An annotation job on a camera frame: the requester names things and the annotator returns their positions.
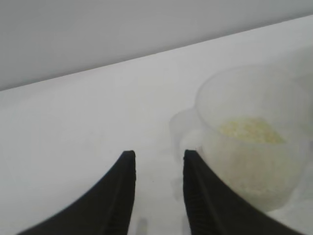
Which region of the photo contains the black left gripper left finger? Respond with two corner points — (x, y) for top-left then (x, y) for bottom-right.
(16, 150), (137, 235)

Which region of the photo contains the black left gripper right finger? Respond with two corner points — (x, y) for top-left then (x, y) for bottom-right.
(182, 149), (302, 235)

